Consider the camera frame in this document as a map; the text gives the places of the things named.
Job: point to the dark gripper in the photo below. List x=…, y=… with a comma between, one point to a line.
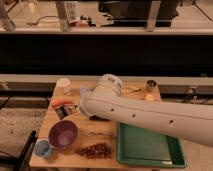
x=65, y=110

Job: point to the purple bowl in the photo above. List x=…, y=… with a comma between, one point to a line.
x=62, y=134

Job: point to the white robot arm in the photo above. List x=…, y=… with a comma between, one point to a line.
x=186, y=121

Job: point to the orange carrot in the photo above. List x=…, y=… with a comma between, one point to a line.
x=58, y=102

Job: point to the light blue small object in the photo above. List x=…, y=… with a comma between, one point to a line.
x=83, y=90

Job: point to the silver fork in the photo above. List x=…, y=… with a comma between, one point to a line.
x=90, y=133

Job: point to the blue cup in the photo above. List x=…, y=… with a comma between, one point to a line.
x=43, y=149

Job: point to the bunch of dark grapes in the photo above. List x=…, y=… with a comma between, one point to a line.
x=98, y=150

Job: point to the black chair back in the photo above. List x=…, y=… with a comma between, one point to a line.
x=31, y=139

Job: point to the yellow banana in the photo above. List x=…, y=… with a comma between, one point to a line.
x=131, y=89

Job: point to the green tray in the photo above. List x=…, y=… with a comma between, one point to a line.
x=141, y=147

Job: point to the yellow round fruit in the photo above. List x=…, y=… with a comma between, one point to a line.
x=149, y=97

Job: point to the metal cup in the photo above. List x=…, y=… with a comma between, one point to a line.
x=150, y=85

